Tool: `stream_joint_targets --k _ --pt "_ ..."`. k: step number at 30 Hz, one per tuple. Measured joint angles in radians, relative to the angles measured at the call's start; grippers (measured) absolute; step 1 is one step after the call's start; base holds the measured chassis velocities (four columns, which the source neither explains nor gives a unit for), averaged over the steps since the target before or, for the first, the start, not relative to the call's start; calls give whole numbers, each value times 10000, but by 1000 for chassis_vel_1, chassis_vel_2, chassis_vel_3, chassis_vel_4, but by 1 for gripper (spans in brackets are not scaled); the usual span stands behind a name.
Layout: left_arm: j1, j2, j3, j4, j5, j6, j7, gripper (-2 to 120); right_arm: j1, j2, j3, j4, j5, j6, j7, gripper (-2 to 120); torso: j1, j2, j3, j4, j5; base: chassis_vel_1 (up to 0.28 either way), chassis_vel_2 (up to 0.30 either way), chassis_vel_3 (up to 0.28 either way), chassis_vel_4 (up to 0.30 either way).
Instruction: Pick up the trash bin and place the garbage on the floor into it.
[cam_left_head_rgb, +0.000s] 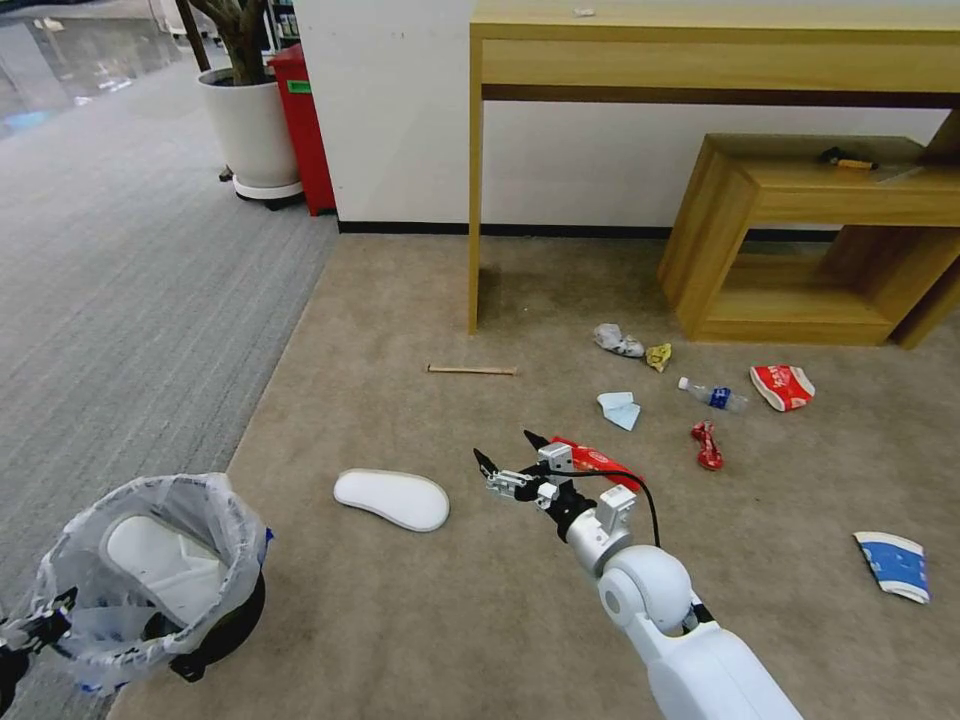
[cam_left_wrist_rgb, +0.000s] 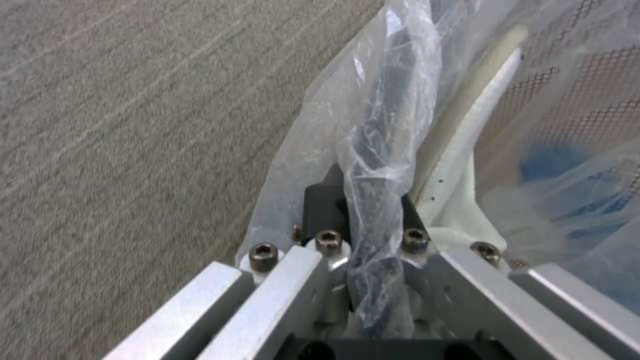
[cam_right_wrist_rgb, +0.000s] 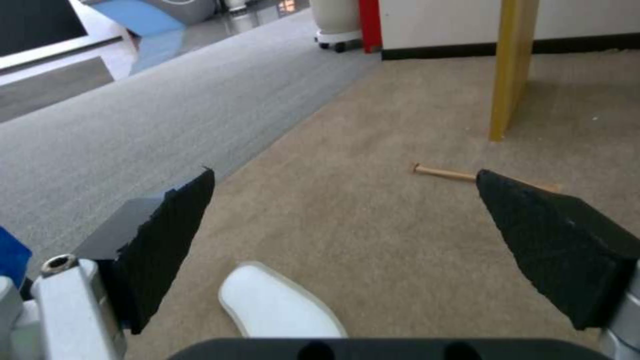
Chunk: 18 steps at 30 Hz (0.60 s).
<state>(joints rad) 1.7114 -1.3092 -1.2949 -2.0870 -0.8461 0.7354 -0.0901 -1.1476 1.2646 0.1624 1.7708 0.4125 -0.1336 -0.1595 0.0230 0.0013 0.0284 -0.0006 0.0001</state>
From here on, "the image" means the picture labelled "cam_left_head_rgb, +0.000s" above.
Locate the low wooden shelf unit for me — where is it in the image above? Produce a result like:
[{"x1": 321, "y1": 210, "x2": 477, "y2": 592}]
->
[{"x1": 656, "y1": 108, "x2": 960, "y2": 351}]

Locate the light wooden desk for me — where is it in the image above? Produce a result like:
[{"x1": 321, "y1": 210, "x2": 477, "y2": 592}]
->
[{"x1": 467, "y1": 0, "x2": 960, "y2": 337}]

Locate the red snack wrapper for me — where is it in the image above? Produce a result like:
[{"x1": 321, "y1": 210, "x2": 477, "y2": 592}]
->
[{"x1": 549, "y1": 435, "x2": 647, "y2": 493}]

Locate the flattened blue white paper cup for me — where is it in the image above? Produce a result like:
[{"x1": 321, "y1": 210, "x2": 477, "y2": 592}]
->
[{"x1": 852, "y1": 530, "x2": 932, "y2": 605}]

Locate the black trash bin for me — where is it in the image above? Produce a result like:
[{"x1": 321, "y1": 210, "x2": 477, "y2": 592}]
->
[{"x1": 138, "y1": 566, "x2": 269, "y2": 685}]

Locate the black yellow hand tool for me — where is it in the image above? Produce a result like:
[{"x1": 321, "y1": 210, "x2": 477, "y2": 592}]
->
[{"x1": 817, "y1": 146, "x2": 880, "y2": 172}]

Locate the clear plastic water bottle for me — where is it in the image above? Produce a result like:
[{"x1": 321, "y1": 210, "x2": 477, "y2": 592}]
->
[{"x1": 677, "y1": 376, "x2": 750, "y2": 415}]

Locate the twisted red foil wrapper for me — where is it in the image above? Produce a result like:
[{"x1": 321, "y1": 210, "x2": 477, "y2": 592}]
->
[{"x1": 689, "y1": 420, "x2": 727, "y2": 472}]

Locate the red cabinet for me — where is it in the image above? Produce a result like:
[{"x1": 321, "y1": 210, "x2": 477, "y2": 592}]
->
[{"x1": 267, "y1": 42, "x2": 338, "y2": 218}]

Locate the clear plastic bin bag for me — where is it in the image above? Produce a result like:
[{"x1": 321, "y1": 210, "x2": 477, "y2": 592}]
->
[{"x1": 32, "y1": 472, "x2": 276, "y2": 697}]

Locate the pale blue folded tissue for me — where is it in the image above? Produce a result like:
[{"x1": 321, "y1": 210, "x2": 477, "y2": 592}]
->
[{"x1": 596, "y1": 390, "x2": 643, "y2": 433}]

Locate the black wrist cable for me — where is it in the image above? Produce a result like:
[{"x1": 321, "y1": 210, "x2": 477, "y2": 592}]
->
[{"x1": 569, "y1": 466, "x2": 663, "y2": 549}]

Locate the brown tree trunk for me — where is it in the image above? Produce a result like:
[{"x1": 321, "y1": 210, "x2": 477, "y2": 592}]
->
[{"x1": 187, "y1": 0, "x2": 273, "y2": 86}]

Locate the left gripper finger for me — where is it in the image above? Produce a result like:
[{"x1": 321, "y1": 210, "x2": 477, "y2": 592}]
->
[
  {"x1": 22, "y1": 623, "x2": 76, "y2": 661},
  {"x1": 31, "y1": 587, "x2": 81, "y2": 627}
]

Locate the crushed red paper cup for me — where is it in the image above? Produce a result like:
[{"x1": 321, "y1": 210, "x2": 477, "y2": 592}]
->
[{"x1": 749, "y1": 364, "x2": 817, "y2": 414}]

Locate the crumpled white paper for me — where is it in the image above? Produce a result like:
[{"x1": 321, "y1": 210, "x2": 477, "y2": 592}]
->
[{"x1": 592, "y1": 322, "x2": 646, "y2": 359}]

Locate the white shoe insole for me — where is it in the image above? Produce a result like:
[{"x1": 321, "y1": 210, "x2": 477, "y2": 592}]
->
[
  {"x1": 332, "y1": 467, "x2": 452, "y2": 535},
  {"x1": 101, "y1": 512, "x2": 228, "y2": 625}
]

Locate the white plant pot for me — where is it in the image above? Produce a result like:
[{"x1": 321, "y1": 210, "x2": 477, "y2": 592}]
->
[{"x1": 196, "y1": 65, "x2": 303, "y2": 190}]

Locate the wheeled pot tray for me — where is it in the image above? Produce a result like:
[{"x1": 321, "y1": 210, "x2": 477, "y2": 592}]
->
[{"x1": 218, "y1": 166, "x2": 307, "y2": 211}]

